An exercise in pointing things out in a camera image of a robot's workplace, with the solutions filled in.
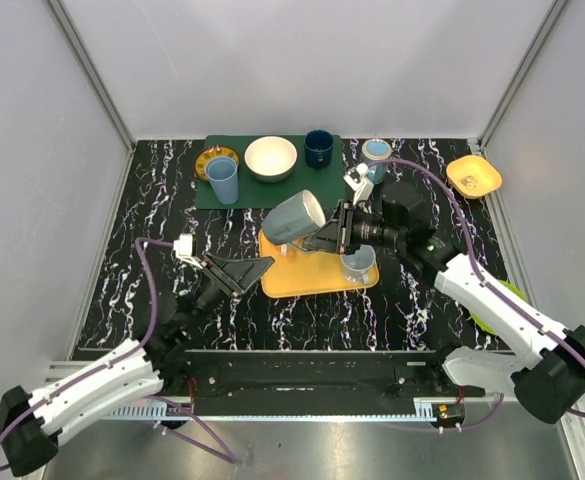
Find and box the navy blue mug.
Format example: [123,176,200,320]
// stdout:
[304,130,334,169]

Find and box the grey-blue mug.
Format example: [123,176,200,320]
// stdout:
[262,190,326,245]

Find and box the lime green plate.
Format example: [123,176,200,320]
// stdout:
[470,279,529,337]

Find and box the cream ceramic bowl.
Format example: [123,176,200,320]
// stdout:
[244,136,298,183]

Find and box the white mug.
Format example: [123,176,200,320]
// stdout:
[340,245,376,285]

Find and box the yellow square dish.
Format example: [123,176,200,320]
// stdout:
[446,155,503,199]

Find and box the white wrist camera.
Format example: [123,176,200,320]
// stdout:
[343,163,374,205]
[173,233,199,267]

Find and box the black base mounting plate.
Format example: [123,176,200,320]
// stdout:
[159,350,484,420]

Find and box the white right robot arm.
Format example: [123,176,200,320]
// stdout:
[302,184,585,424]

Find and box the light blue plastic cup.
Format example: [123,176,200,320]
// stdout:
[205,156,239,205]

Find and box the dark green placemat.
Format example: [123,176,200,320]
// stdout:
[195,135,347,210]

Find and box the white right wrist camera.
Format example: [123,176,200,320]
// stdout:
[343,163,374,205]

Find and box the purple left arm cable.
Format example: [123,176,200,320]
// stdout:
[0,238,238,472]

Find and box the yellow patterned saucer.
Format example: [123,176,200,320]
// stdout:
[194,145,240,182]

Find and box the blue and beige mug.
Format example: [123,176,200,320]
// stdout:
[359,139,392,185]

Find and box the orange plastic tray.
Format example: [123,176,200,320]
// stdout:
[258,230,380,299]

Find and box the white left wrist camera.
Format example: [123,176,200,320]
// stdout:
[173,233,199,267]

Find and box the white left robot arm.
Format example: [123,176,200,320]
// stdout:
[0,248,274,477]

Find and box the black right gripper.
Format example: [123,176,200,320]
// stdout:
[304,199,405,255]

